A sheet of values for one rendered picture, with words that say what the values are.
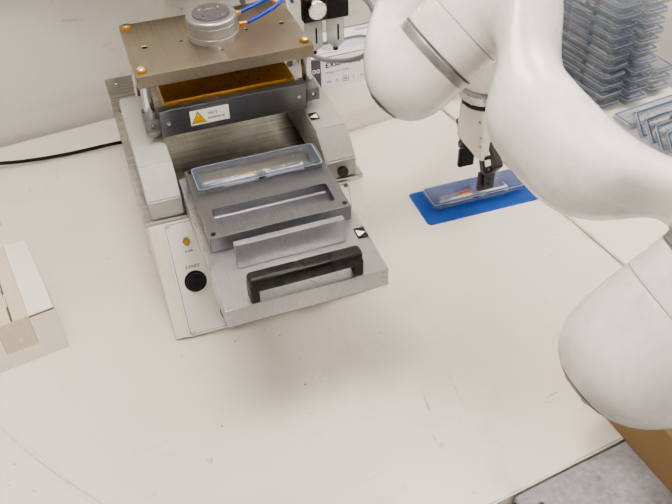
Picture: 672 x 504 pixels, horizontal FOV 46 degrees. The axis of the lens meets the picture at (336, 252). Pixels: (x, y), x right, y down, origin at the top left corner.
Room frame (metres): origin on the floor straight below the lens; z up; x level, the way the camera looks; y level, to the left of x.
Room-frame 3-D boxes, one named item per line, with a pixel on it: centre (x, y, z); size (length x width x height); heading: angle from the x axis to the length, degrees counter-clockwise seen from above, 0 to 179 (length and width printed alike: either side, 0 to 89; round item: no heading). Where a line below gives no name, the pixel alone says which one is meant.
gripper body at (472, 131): (1.18, -0.26, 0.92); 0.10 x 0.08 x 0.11; 18
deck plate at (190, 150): (1.18, 0.19, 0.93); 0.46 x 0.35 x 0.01; 19
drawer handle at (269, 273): (0.72, 0.04, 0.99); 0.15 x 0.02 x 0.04; 109
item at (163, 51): (1.18, 0.17, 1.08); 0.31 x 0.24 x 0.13; 109
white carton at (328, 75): (1.60, -0.04, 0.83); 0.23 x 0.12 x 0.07; 111
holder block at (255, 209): (0.90, 0.10, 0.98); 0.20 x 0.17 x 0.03; 109
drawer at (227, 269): (0.86, 0.08, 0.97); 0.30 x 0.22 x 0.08; 19
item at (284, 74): (1.15, 0.17, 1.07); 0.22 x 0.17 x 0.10; 109
